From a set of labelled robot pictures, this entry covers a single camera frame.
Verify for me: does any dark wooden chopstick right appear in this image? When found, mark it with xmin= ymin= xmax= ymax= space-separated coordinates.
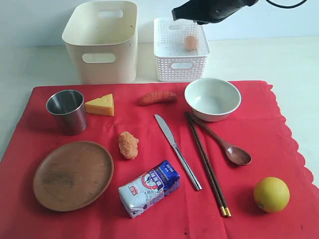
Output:
xmin=192 ymin=120 xmax=231 ymax=218

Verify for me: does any brown wooden spoon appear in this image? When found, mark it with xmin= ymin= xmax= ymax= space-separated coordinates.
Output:
xmin=190 ymin=114 xmax=252 ymax=166

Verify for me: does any silver table knife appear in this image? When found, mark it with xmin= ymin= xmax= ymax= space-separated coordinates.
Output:
xmin=154 ymin=114 xmax=202 ymax=191

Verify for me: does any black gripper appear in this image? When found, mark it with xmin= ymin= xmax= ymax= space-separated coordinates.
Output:
xmin=171 ymin=0 xmax=258 ymax=25

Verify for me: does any brown wooden plate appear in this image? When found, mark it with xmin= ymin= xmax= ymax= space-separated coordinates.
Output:
xmin=33 ymin=141 xmax=114 ymax=212

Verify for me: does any orange fried chicken nugget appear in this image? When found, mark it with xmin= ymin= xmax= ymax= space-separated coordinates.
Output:
xmin=118 ymin=131 xmax=139 ymax=160

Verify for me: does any dark wooden chopstick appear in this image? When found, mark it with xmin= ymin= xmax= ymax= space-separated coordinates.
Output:
xmin=192 ymin=120 xmax=231 ymax=218
xmin=184 ymin=112 xmax=227 ymax=217

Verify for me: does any blue white milk carton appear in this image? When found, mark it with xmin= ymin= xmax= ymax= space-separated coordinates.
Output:
xmin=118 ymin=160 xmax=180 ymax=218

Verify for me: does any stainless steel cup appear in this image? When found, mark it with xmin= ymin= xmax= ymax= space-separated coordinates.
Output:
xmin=46 ymin=90 xmax=87 ymax=135

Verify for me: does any dark wooden chopstick left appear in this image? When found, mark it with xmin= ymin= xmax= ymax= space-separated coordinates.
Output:
xmin=184 ymin=112 xmax=227 ymax=217

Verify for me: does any cream plastic bin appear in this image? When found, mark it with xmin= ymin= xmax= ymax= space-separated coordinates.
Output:
xmin=62 ymin=0 xmax=138 ymax=84

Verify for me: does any yellow lemon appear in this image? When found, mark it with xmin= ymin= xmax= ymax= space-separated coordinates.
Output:
xmin=253 ymin=177 xmax=290 ymax=213

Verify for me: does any white perforated plastic basket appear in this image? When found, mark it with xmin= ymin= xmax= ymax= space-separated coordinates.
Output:
xmin=154 ymin=18 xmax=210 ymax=82

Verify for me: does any brown egg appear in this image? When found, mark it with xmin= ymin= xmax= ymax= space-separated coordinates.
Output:
xmin=184 ymin=35 xmax=198 ymax=51

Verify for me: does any yellow cheese wedge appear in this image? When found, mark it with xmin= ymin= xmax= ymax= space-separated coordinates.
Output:
xmin=84 ymin=94 xmax=114 ymax=117

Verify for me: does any white ceramic bowl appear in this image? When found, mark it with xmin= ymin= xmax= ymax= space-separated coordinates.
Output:
xmin=184 ymin=78 xmax=242 ymax=122

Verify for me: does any red sausage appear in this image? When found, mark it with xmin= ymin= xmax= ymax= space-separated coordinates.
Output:
xmin=138 ymin=91 xmax=177 ymax=106

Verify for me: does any red table cloth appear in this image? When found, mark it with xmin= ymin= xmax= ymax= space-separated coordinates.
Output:
xmin=0 ymin=81 xmax=319 ymax=239

